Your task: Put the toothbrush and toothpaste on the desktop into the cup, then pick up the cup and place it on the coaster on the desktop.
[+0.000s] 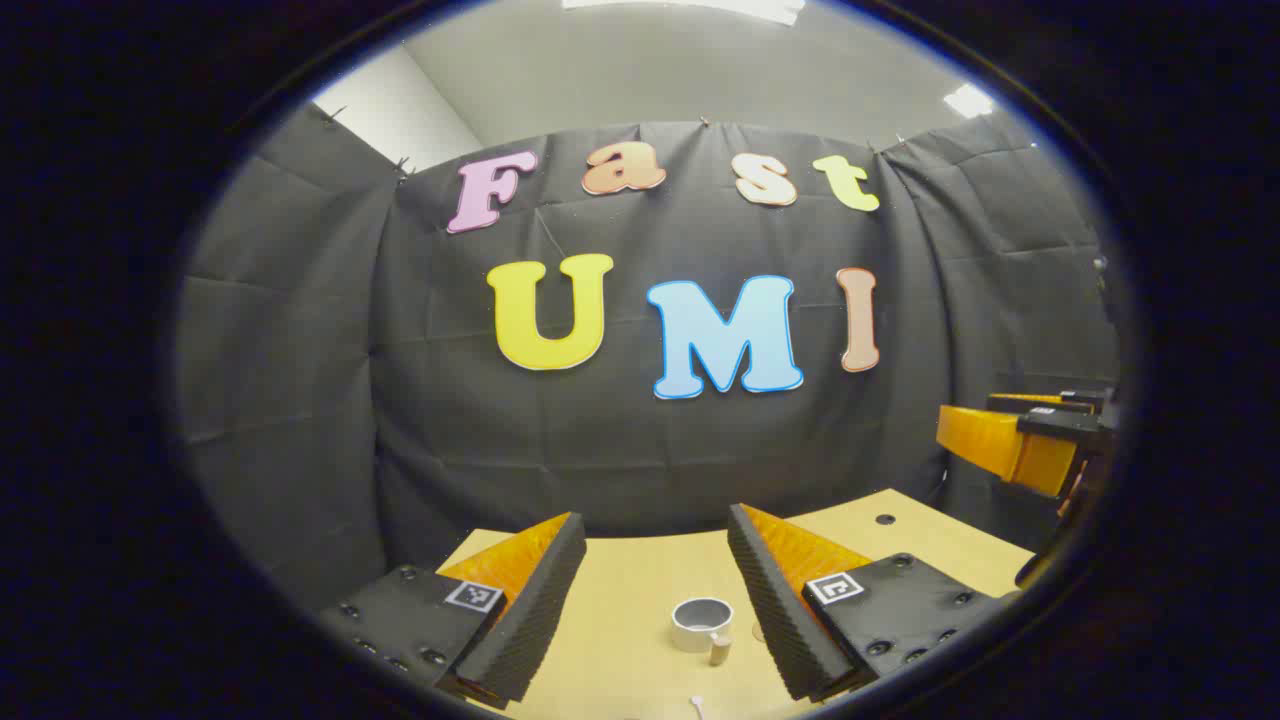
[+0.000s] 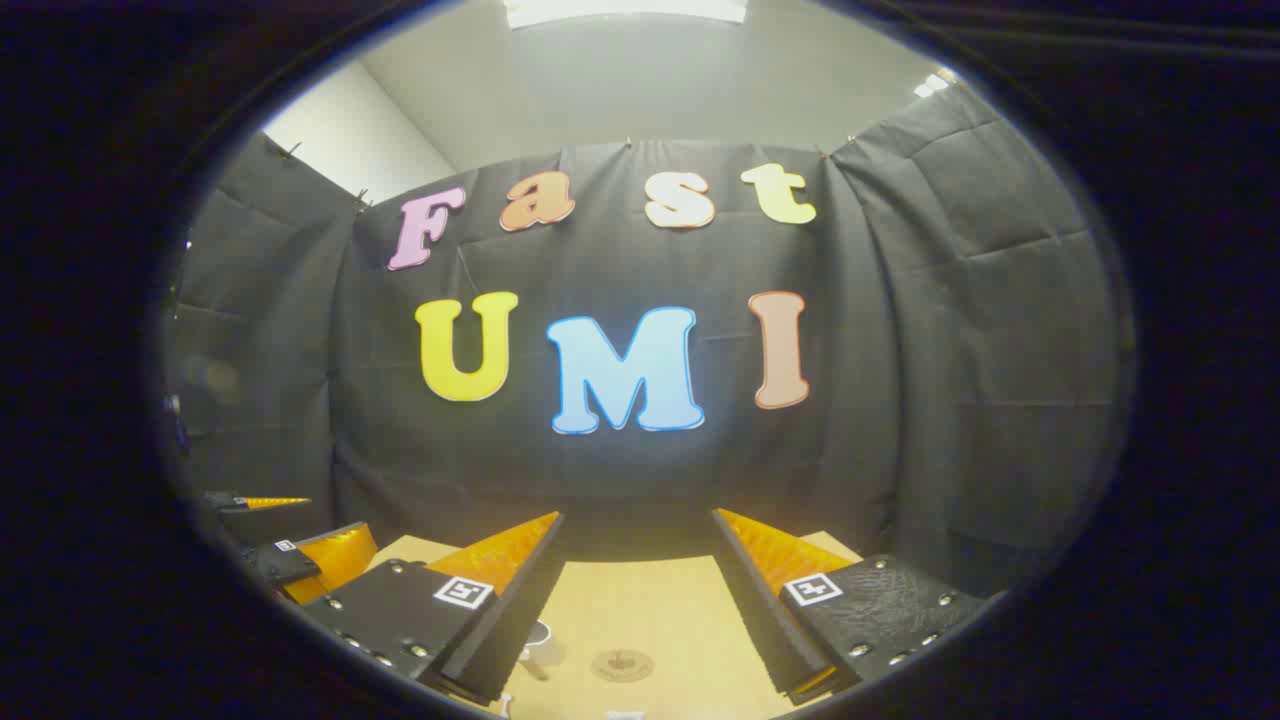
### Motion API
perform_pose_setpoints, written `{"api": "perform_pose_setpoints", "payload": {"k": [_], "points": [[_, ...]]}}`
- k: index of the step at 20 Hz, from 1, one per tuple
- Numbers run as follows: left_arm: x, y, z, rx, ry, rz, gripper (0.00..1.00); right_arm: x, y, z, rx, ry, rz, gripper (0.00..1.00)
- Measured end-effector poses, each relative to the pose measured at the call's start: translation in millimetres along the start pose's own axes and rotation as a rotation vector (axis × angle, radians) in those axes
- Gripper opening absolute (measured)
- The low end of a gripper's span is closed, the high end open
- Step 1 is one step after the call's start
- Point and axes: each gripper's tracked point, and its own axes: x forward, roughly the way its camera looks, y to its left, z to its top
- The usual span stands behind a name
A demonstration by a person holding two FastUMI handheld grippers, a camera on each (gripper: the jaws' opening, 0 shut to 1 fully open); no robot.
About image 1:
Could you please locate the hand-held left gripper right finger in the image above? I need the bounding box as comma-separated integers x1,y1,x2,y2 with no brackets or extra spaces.
727,503,1001,701

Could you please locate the ceiling light panel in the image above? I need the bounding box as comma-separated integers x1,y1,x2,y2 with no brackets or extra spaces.
944,83,996,119
562,0,806,26

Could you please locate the white cup with wooden handle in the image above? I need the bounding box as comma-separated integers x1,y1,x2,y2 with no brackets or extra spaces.
672,597,734,668

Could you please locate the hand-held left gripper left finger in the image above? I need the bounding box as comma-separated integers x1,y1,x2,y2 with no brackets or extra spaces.
318,512,588,706

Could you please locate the light wooden desktop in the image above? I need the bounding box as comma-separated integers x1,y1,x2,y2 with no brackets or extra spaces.
437,488,1036,720

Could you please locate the black backdrop cloth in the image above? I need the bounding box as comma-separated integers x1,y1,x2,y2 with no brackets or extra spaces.
175,100,1121,611

